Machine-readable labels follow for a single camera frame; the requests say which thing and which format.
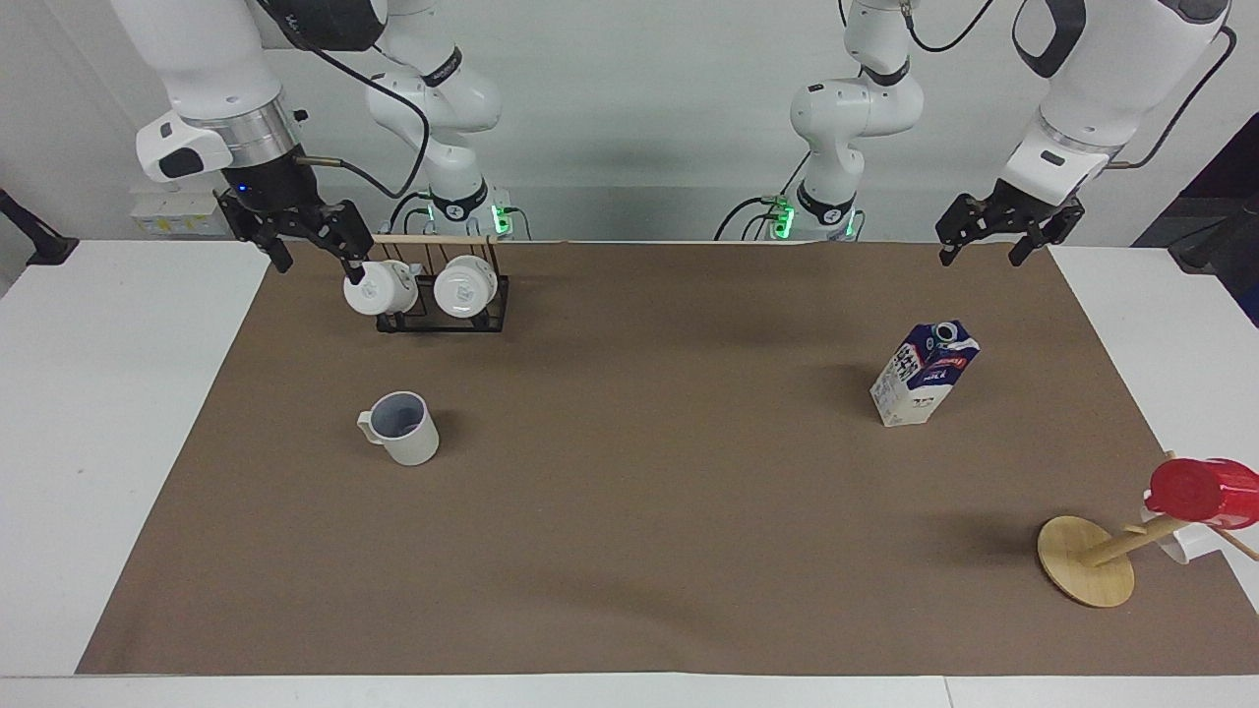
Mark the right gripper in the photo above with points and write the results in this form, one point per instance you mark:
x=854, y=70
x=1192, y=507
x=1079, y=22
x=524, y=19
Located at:
x=275, y=192

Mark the blue and white milk carton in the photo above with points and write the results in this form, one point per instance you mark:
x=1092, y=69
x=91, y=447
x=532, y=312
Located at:
x=920, y=379

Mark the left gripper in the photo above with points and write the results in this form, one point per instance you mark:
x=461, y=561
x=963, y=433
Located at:
x=1038, y=211

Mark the red cup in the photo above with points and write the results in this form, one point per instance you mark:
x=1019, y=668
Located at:
x=1200, y=492

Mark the small white cup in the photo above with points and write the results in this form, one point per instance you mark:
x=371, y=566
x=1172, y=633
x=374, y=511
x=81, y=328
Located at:
x=1180, y=543

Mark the wooden mug tree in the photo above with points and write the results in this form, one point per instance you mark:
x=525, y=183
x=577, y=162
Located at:
x=1082, y=562

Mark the black stand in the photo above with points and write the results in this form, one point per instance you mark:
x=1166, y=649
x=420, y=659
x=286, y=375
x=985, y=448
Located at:
x=34, y=241
x=1225, y=246

